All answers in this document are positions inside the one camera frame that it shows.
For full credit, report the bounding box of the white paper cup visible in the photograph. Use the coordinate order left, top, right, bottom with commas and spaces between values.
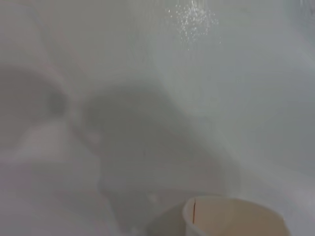
183, 195, 294, 236

